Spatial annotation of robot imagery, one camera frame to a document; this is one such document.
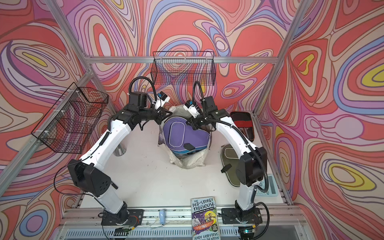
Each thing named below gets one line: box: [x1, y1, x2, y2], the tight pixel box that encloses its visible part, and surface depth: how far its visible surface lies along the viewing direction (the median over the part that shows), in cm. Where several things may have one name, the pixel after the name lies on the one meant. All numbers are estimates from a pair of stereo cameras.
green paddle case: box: [220, 144, 241, 187], surface depth 93 cm
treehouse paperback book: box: [190, 196, 221, 240], surface depth 72 cm
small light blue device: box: [159, 209, 166, 225], surface depth 74 cm
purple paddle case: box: [162, 116, 211, 154], surface depth 84 cm
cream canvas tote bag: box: [158, 105, 212, 169], surface depth 83 cm
